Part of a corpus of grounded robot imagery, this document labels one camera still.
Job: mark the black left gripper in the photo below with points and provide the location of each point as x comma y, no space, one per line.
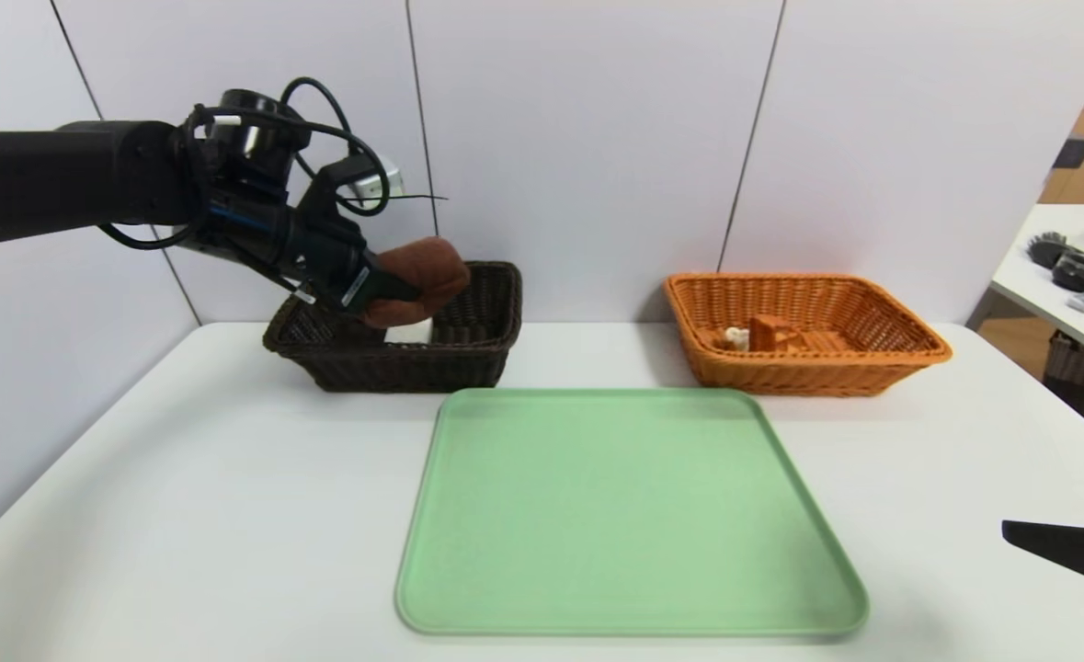
355,289

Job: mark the white soap bar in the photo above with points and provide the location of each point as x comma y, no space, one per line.
408,331

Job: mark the brown towel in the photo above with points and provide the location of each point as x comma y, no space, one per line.
431,267

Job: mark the toy fruit tart slice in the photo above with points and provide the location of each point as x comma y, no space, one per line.
771,333

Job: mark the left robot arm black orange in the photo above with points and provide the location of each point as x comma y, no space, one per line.
45,179

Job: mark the dark brown wicker basket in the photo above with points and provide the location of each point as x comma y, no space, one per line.
394,368

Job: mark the orange wicker basket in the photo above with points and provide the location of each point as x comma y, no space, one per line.
781,377

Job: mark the white background table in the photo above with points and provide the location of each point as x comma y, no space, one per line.
1029,285

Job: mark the black round brush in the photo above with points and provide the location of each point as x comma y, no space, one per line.
1047,250

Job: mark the light green plastic tray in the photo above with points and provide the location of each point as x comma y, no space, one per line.
615,515

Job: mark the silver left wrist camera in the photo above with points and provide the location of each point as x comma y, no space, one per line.
371,184

